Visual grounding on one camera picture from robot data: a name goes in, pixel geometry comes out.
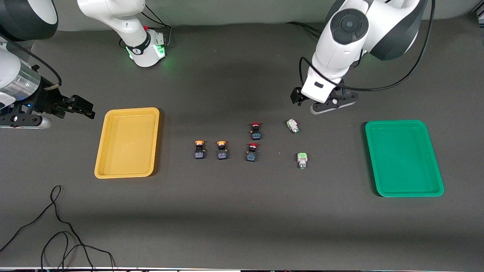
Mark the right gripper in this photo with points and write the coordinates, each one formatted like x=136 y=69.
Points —
x=44 y=101

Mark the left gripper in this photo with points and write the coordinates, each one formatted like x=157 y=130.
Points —
x=296 y=96

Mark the green push button round head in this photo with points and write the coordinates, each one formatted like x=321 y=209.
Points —
x=292 y=125

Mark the green push button square block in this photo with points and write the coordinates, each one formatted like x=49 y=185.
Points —
x=302 y=159

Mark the yellow push button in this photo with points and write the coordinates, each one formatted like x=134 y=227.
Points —
x=199 y=151
x=222 y=152

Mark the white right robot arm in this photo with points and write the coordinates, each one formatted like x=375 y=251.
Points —
x=113 y=15

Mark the yellow plastic tray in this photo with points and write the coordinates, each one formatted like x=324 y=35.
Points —
x=126 y=143

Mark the red push button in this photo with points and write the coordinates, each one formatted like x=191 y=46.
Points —
x=252 y=154
x=256 y=132

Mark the green plastic tray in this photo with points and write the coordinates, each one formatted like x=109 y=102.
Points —
x=404 y=158

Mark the dark grey table mat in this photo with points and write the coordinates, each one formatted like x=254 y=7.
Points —
x=242 y=226

